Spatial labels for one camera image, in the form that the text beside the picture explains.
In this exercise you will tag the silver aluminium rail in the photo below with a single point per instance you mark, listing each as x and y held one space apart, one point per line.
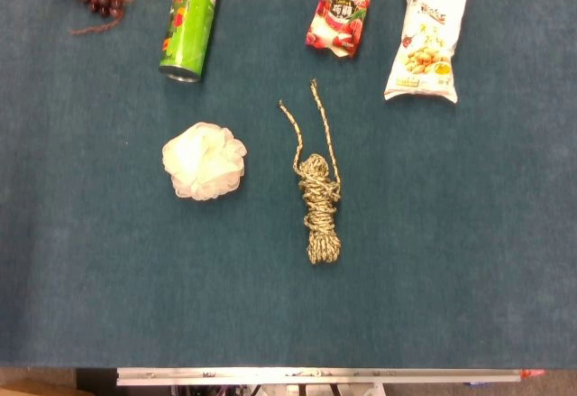
315 375

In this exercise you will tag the green chips can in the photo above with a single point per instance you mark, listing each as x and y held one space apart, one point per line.
188 26

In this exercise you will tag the white peanut snack bag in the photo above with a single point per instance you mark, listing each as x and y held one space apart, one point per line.
428 39

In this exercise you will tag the red fruit jelly pouch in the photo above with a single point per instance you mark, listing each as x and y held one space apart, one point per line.
339 21

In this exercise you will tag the white mesh bath sponge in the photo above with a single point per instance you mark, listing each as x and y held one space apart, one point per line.
203 161

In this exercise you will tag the blue-green table cloth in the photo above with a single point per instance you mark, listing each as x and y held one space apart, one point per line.
90 233

